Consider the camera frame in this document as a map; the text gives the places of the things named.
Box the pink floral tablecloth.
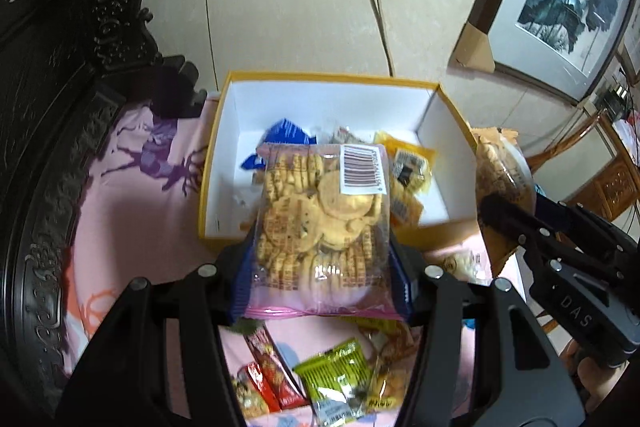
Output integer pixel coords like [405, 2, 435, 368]
[65, 99, 526, 427]

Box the red long snack packet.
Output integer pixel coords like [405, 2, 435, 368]
[243, 327, 310, 411]

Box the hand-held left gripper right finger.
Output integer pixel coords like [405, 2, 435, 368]
[387, 233, 588, 427]

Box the wooden armchair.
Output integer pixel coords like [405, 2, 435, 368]
[525, 107, 640, 233]

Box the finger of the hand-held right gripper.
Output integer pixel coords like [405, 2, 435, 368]
[479, 194, 557, 254]
[533, 195, 592, 229]

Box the person's right hand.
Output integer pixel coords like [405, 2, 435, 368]
[566, 341, 627, 414]

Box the clear brown cracker packet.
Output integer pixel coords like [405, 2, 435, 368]
[472, 127, 539, 268]

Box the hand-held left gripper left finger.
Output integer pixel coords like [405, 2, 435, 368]
[55, 236, 251, 427]

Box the dark carved wooden furniture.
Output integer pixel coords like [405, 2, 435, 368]
[0, 0, 209, 408]

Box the yellow cardboard box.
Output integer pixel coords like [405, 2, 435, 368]
[197, 71, 481, 253]

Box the power strip with plugs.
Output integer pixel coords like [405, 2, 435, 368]
[599, 82, 632, 118]

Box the clear round cake packet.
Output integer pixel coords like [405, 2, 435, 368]
[432, 249, 493, 284]

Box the clear packet brown label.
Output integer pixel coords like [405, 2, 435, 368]
[330, 124, 372, 146]

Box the clear cookie bag pink edge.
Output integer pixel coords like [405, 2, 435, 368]
[245, 142, 406, 321]

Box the blue snack packet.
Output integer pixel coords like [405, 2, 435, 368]
[240, 118, 317, 170]

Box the small red nut packet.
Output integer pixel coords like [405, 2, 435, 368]
[232, 364, 281, 419]

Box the green label seed packet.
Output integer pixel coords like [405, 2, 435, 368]
[292, 339, 374, 427]

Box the gold yellow snack packet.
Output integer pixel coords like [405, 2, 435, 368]
[372, 131, 437, 228]

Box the orange snack packet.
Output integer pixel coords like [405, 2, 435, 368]
[367, 322, 417, 411]

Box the cardboard corner protector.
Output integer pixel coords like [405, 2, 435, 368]
[447, 22, 496, 74]

